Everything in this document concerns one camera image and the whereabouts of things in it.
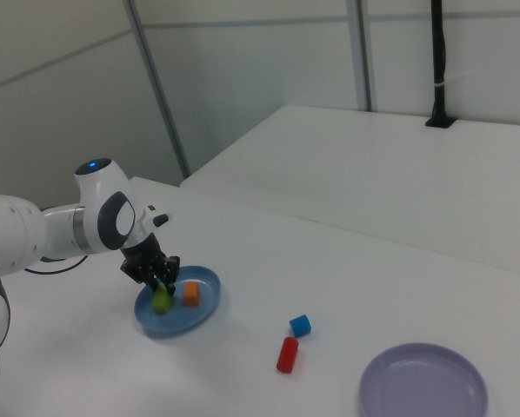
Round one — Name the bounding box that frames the purple plate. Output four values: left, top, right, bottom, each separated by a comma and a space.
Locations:
357, 342, 490, 417

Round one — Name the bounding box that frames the blue plate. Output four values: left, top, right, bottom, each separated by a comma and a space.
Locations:
133, 264, 223, 340

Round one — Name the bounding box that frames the red cylinder block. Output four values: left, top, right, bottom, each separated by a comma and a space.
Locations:
276, 336, 299, 374

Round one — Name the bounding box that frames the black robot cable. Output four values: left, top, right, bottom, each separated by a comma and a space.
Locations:
0, 254, 90, 399

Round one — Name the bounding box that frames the green block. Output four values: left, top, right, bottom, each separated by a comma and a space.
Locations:
151, 284, 174, 315

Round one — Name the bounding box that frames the grey partition post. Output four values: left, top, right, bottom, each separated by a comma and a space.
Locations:
123, 0, 191, 180
353, 0, 378, 112

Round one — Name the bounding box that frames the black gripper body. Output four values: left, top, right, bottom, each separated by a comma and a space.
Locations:
120, 234, 166, 281

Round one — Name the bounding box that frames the orange block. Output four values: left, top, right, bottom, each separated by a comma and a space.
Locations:
183, 281, 201, 308

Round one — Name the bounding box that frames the black pole mount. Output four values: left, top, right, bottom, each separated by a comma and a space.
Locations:
424, 0, 456, 129

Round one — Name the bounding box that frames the blue block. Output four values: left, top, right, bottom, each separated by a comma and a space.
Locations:
289, 313, 312, 339

